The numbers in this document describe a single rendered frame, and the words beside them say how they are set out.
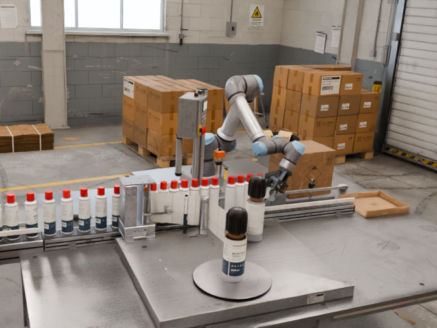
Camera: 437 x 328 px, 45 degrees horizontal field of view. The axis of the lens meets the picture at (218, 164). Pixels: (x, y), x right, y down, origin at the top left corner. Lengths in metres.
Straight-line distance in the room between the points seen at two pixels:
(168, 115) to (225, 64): 3.10
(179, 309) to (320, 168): 1.51
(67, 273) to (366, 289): 1.21
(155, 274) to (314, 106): 4.50
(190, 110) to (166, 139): 3.65
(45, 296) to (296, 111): 4.93
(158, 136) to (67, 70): 2.29
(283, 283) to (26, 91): 6.18
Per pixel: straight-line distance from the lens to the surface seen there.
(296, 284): 2.16
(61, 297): 2.13
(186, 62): 8.63
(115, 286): 2.17
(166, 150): 6.16
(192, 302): 1.98
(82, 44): 7.96
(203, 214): 2.42
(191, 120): 2.49
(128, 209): 2.35
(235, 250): 2.03
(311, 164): 3.09
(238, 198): 2.68
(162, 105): 6.00
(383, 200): 3.33
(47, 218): 2.44
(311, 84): 6.39
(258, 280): 2.12
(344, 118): 6.73
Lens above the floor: 1.93
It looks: 17 degrees down
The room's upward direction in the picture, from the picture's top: 4 degrees clockwise
